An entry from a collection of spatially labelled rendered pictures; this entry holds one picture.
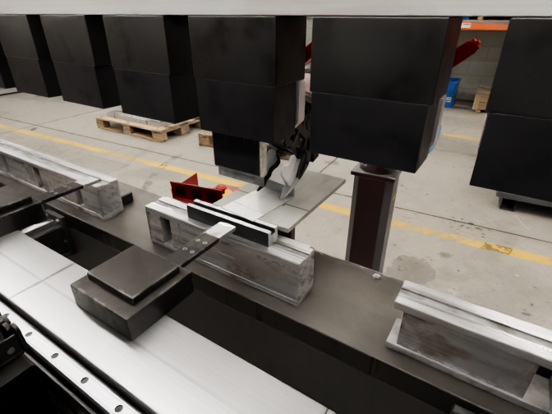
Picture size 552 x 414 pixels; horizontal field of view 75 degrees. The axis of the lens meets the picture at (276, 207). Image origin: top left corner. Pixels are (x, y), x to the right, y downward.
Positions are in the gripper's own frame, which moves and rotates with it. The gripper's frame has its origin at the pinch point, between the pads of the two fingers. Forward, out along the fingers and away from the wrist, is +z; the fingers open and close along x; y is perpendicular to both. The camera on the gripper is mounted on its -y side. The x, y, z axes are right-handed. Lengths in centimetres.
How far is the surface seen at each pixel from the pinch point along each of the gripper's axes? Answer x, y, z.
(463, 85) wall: -110, -537, -354
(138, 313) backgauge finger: 10.3, 29.9, 23.9
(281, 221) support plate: 8.2, 4.9, 5.5
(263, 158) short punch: 7.0, 16.0, -2.3
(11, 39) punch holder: -56, 35, -8
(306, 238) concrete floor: -69, -156, 1
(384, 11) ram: 25.8, 31.2, -17.4
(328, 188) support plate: 7.5, -8.7, -6.0
